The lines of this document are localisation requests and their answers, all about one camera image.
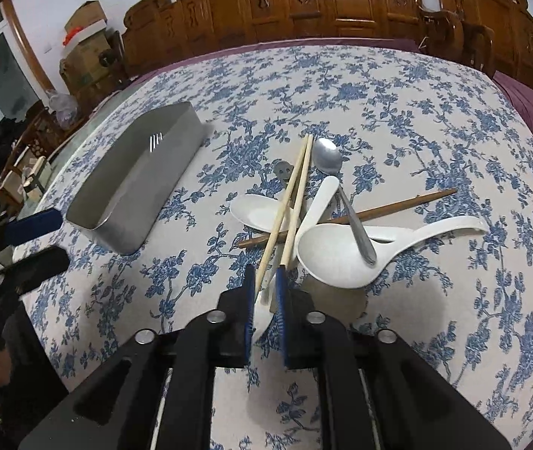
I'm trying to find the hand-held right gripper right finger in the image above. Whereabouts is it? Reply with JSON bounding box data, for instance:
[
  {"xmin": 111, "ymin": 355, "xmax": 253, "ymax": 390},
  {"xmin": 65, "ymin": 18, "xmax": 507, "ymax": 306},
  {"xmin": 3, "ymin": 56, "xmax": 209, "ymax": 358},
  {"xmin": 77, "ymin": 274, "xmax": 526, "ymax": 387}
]
[{"xmin": 273, "ymin": 265, "xmax": 513, "ymax": 450}]

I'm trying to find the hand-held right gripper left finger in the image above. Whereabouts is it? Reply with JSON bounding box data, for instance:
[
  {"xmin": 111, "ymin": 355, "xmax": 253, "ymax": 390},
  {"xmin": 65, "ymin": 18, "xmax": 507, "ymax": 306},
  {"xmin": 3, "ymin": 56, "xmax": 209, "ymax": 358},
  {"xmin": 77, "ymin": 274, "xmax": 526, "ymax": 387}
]
[{"xmin": 17, "ymin": 265, "xmax": 255, "ymax": 450}]

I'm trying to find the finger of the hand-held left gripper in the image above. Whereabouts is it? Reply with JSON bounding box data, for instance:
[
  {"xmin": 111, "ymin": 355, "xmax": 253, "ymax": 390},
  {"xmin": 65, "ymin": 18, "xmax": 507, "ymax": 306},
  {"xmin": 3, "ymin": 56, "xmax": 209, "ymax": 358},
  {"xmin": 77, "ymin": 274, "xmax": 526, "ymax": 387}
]
[
  {"xmin": 0, "ymin": 209, "xmax": 61, "ymax": 268},
  {"xmin": 0, "ymin": 247, "xmax": 70, "ymax": 296}
]

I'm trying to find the light wooden chopstick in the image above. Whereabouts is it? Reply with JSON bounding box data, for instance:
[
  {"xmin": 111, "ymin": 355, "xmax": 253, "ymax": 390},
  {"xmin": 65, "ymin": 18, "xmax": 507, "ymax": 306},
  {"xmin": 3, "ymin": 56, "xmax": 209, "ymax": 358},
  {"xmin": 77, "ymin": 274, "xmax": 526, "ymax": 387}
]
[
  {"xmin": 271, "ymin": 135, "xmax": 315, "ymax": 315},
  {"xmin": 255, "ymin": 135, "xmax": 311, "ymax": 294}
]

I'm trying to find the white spoon with round handle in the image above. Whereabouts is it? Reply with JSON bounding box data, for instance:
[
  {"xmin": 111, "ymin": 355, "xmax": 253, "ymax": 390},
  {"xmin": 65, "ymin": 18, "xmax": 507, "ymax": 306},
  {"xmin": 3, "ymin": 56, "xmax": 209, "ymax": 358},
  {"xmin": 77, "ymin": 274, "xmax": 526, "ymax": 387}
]
[{"xmin": 229, "ymin": 193, "xmax": 302, "ymax": 234}]

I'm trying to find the rectangular metal utensil container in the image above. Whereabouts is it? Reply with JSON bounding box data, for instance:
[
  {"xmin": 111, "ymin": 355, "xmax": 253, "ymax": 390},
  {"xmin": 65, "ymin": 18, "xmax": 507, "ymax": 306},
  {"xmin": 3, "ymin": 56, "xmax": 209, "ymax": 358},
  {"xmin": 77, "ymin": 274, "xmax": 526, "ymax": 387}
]
[{"xmin": 65, "ymin": 102, "xmax": 206, "ymax": 256}]

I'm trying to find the smiley handle metal spoon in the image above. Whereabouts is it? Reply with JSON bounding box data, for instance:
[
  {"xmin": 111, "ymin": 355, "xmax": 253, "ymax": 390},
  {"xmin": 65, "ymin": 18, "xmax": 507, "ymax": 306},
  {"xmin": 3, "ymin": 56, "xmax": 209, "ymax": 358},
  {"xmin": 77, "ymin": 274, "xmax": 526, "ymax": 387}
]
[{"xmin": 250, "ymin": 159, "xmax": 295, "ymax": 343}]

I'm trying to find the large white ceramic spoon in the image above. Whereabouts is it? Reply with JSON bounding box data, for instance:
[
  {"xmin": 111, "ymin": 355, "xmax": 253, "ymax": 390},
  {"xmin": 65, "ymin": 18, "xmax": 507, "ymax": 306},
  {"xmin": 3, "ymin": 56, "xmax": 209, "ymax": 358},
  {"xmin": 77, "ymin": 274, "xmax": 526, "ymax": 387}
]
[{"xmin": 296, "ymin": 216, "xmax": 489, "ymax": 290}]

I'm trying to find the person's dark clothing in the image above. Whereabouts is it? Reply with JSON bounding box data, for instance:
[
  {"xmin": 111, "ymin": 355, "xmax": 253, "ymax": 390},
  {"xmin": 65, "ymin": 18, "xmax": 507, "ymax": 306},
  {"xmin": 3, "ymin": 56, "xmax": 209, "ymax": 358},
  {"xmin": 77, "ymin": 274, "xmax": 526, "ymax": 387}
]
[{"xmin": 0, "ymin": 300, "xmax": 69, "ymax": 450}]

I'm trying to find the clear plastic bag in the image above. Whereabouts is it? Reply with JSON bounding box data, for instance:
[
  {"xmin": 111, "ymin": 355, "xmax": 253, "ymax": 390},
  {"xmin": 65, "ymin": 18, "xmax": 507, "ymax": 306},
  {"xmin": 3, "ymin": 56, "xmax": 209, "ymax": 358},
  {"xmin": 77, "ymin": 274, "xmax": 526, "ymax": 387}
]
[{"xmin": 43, "ymin": 88, "xmax": 81, "ymax": 131}]

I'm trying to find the dark brown wooden chopstick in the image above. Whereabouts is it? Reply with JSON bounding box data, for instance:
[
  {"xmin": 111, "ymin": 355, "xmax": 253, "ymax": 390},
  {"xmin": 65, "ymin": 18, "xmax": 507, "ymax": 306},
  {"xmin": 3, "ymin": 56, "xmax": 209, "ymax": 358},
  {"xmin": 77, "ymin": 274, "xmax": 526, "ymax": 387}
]
[{"xmin": 237, "ymin": 188, "xmax": 458, "ymax": 250}]

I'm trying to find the plain metal spoon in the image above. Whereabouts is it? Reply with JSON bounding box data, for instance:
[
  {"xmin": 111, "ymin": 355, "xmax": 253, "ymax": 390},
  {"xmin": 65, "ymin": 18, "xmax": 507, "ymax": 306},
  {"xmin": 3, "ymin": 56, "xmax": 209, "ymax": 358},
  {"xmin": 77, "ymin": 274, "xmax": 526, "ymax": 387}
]
[{"xmin": 312, "ymin": 137, "xmax": 378, "ymax": 266}]

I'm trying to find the brown cardboard box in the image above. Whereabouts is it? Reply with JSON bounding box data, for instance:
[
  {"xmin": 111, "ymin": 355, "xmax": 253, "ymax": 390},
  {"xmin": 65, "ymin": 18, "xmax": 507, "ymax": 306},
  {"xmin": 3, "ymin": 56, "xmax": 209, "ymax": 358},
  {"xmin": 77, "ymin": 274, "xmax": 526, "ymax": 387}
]
[{"xmin": 58, "ymin": 32, "xmax": 124, "ymax": 101}]

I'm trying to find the white lidded cardboard box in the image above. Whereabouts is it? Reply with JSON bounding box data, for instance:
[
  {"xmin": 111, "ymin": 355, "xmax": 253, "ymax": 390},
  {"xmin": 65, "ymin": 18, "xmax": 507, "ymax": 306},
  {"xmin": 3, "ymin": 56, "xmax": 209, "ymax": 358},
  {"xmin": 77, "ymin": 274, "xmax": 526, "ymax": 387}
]
[{"xmin": 61, "ymin": 0, "xmax": 109, "ymax": 48}]

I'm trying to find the blue floral tablecloth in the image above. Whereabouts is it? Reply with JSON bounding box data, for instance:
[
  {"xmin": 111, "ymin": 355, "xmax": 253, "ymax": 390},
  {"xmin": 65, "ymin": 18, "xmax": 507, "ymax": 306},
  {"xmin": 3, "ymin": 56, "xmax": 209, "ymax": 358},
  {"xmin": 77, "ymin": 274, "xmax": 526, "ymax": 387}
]
[{"xmin": 23, "ymin": 44, "xmax": 533, "ymax": 450}]

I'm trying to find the carved wooden bench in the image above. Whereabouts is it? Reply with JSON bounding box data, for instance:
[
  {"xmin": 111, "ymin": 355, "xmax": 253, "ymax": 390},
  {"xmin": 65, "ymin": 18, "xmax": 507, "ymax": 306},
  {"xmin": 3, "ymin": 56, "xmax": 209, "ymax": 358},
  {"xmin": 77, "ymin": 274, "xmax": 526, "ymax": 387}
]
[{"xmin": 121, "ymin": 0, "xmax": 533, "ymax": 104}]

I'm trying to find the dark wooden chair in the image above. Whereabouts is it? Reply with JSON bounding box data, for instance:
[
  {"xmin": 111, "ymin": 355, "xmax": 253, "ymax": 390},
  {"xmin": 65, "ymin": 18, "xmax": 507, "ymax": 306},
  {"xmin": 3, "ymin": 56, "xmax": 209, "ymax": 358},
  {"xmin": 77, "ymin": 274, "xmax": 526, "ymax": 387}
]
[{"xmin": 417, "ymin": 4, "xmax": 496, "ymax": 78}]

